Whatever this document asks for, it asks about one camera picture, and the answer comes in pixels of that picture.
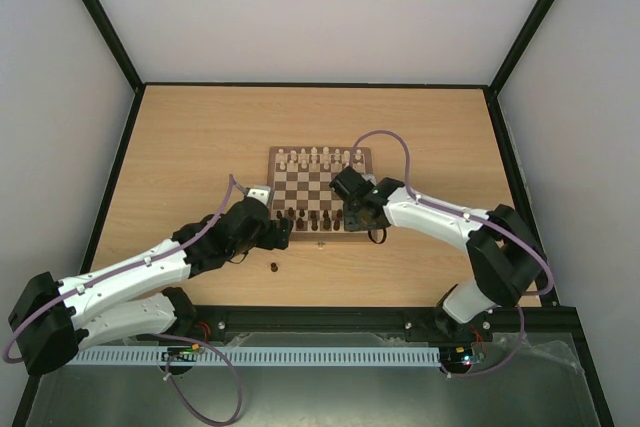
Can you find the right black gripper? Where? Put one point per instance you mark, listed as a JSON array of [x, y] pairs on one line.
[[355, 217]]

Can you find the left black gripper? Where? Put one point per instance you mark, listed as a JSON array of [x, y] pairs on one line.
[[270, 241]]

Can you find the tall dark piece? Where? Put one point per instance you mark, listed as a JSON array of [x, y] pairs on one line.
[[326, 223]]

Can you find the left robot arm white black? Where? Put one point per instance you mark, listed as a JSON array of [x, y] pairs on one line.
[[53, 320]]

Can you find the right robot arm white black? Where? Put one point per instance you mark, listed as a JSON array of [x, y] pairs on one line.
[[504, 256]]

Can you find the white chess piece row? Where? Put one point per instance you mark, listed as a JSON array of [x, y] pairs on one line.
[[319, 159]]

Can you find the wooden chess board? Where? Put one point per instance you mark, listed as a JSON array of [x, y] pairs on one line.
[[309, 191]]

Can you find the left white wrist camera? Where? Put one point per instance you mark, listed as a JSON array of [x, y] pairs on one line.
[[263, 194]]

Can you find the black aluminium frame rail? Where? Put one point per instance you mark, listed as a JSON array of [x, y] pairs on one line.
[[414, 324]]

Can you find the grey slotted cable duct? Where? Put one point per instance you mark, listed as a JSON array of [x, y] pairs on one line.
[[261, 356]]

